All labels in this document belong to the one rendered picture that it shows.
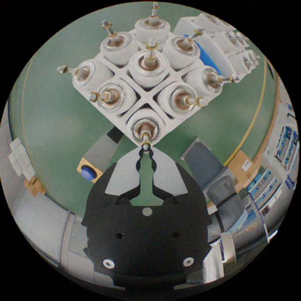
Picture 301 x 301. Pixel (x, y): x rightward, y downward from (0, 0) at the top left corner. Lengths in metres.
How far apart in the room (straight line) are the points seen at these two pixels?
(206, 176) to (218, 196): 0.11
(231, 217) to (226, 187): 0.13
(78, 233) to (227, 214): 4.98
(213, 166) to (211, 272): 0.49
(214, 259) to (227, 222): 0.17
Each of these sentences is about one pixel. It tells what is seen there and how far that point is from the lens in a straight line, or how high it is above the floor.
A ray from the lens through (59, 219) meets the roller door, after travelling 5.19.
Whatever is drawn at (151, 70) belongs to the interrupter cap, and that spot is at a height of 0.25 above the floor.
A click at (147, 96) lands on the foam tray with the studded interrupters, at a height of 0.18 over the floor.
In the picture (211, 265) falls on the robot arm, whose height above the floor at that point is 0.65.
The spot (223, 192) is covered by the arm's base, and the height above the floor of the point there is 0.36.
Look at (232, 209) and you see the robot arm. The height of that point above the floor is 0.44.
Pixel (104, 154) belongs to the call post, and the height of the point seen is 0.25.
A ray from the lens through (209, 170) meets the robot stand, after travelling 0.43.
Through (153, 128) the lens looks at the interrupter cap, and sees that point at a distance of 0.21.
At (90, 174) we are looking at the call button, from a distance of 0.24.
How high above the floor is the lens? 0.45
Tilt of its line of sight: 57 degrees down
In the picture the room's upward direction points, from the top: 176 degrees clockwise
